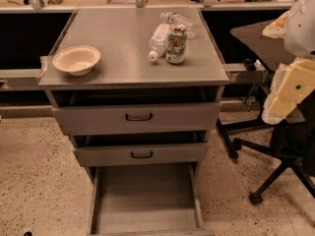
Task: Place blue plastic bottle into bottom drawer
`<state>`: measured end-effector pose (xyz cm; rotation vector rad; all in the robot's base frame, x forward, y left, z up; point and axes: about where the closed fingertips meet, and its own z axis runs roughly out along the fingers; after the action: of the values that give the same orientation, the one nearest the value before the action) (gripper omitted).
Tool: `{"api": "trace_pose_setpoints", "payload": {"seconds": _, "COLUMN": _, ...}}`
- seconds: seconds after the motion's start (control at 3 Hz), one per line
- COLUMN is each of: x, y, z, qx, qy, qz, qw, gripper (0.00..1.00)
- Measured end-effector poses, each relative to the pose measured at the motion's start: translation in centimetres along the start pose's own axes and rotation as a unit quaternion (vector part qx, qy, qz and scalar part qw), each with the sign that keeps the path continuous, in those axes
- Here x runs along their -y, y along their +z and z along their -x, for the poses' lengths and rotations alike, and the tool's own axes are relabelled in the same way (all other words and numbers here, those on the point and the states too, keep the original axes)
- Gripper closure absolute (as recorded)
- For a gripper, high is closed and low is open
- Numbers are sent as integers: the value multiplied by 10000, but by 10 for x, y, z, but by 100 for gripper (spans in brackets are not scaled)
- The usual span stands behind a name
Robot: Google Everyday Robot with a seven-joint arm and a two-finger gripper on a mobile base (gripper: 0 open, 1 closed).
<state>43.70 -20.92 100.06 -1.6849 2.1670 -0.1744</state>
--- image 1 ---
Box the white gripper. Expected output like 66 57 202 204
262 12 315 118

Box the blue label plastic bottle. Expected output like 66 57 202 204
149 24 170 62

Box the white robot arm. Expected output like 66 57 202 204
262 0 315 124

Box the middle grey drawer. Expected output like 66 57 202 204
74 131 207 166

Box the grey drawer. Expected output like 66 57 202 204
87 163 214 236
74 131 207 166
53 87 221 136

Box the clear plastic water bottle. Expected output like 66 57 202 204
160 12 198 39

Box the grey drawer cabinet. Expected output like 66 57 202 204
37 7 230 182

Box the bottom grey drawer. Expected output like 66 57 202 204
87 163 214 236

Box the top grey drawer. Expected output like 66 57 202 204
53 87 221 136

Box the black office chair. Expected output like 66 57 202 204
229 19 315 206

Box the green white soda can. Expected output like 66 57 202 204
165 25 187 64

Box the white paper bowl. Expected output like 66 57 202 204
52 45 101 76

